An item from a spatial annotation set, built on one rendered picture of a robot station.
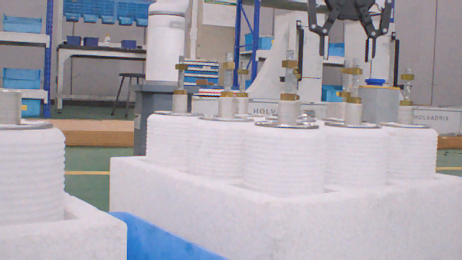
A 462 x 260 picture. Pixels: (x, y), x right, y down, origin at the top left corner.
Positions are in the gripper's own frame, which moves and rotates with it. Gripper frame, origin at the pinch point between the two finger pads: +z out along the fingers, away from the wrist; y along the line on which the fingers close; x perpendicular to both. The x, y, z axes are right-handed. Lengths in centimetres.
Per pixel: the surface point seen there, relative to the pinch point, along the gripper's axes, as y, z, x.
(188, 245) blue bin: 20.6, 24.4, 29.0
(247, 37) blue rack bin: 33, -60, -539
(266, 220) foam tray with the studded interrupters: 12.2, 20.0, 33.9
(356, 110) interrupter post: 1.0, 8.9, 17.7
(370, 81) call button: -7.1, 3.9, -15.3
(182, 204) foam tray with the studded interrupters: 22.4, 21.4, 21.9
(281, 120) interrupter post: 10.9, 10.3, 25.2
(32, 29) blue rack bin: 236, -48, -407
